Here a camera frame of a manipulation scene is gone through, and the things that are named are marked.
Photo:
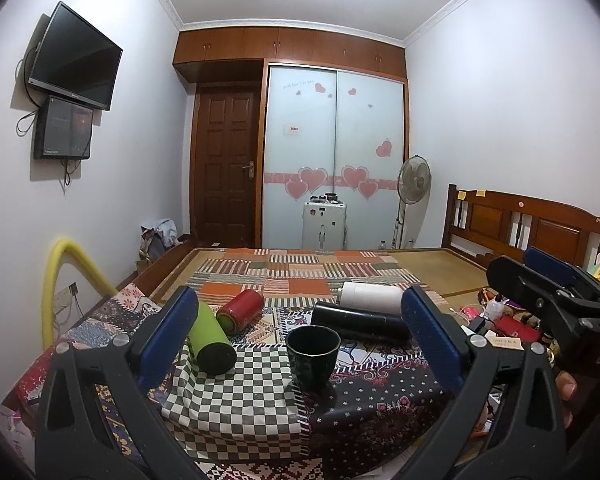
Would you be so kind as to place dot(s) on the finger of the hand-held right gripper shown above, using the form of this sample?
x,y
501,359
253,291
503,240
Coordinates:
x,y
550,262
522,280

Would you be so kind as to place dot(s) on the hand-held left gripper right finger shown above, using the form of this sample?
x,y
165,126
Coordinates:
x,y
430,332

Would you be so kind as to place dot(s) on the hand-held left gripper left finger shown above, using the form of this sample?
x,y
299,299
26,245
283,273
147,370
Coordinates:
x,y
172,332

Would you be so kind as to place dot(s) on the lime green cup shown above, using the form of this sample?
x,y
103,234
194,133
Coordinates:
x,y
207,335

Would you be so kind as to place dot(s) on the black cup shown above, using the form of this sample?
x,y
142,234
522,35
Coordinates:
x,y
360,323

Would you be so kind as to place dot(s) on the red cup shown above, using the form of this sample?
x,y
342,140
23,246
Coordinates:
x,y
242,308

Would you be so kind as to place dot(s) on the dark green ceramic cup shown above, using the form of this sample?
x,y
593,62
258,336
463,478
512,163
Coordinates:
x,y
312,365

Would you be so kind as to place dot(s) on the person's right hand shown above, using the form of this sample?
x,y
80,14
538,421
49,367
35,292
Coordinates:
x,y
566,390

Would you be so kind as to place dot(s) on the wooden bed headboard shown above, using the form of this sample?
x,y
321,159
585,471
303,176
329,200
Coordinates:
x,y
530,225

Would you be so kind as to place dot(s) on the red box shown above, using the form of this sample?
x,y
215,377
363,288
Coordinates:
x,y
517,329

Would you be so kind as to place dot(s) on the white paper label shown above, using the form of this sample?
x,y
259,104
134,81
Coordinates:
x,y
505,343

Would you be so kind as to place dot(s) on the woven bed mat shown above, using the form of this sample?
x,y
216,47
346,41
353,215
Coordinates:
x,y
445,265

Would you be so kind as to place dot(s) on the colourful patterned quilt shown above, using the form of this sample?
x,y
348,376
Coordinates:
x,y
100,320

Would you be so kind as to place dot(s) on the checkered cloth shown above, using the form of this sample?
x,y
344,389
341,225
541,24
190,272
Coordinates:
x,y
240,395

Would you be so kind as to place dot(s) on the dark floral cloth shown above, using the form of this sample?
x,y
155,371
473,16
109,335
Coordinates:
x,y
380,410

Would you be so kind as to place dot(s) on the pile of bags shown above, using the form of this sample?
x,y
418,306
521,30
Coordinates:
x,y
157,240

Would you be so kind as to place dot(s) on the yellow foam tube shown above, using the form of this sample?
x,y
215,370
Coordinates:
x,y
80,260

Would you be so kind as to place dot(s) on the striped patchwork blanket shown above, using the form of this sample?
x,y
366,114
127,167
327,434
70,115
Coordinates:
x,y
300,272

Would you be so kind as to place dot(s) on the standing fan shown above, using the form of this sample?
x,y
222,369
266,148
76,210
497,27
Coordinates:
x,y
414,177

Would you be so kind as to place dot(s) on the brown wooden door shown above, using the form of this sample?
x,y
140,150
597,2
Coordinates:
x,y
227,170

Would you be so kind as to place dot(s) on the frosted sliding wardrobe door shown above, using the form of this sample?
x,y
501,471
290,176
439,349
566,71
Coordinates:
x,y
367,125
300,125

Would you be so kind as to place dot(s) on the wooden overhead cabinet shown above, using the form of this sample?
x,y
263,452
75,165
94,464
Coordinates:
x,y
290,47

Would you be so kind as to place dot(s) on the wall power socket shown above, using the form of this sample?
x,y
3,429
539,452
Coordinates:
x,y
65,297

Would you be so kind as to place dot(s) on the small wall-mounted monitor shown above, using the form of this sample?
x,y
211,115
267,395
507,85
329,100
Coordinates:
x,y
64,127

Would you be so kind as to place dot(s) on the wall-mounted television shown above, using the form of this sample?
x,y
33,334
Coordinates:
x,y
75,57

